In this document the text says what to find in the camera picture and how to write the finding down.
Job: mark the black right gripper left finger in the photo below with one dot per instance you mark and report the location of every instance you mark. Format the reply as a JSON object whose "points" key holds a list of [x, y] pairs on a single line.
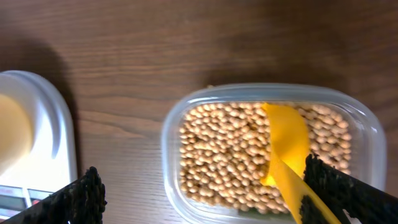
{"points": [[80, 202]]}

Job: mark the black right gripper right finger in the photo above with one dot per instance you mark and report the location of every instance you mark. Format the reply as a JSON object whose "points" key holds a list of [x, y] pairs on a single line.
{"points": [[348, 197]]}

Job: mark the yellow measuring scoop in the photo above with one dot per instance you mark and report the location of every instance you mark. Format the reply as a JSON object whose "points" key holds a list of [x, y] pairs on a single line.
{"points": [[289, 149]]}

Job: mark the white digital kitchen scale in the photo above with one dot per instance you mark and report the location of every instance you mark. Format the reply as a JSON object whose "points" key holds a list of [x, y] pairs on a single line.
{"points": [[51, 163]]}

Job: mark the pale yellow bowl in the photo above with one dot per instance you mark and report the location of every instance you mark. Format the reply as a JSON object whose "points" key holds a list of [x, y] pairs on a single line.
{"points": [[16, 133]]}

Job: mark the green tape label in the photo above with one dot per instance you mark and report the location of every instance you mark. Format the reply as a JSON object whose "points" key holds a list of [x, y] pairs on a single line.
{"points": [[269, 217]]}

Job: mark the soybeans in container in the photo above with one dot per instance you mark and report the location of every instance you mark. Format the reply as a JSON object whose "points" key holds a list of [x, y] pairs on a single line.
{"points": [[226, 149]]}

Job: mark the clear plastic container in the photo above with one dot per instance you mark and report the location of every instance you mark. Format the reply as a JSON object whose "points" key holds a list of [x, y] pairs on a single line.
{"points": [[368, 143]]}

